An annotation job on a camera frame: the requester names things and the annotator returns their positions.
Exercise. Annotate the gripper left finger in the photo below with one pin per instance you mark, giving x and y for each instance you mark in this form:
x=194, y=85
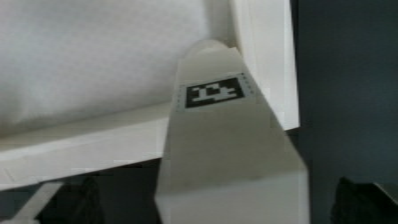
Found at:
x=62, y=204

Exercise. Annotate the white leg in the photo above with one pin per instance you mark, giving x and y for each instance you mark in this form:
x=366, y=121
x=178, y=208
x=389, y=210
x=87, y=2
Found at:
x=233, y=175

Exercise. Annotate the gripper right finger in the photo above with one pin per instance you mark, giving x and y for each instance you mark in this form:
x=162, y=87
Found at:
x=364, y=203

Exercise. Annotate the white square desk top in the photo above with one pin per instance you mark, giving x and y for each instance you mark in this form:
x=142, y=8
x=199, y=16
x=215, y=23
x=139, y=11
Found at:
x=89, y=53

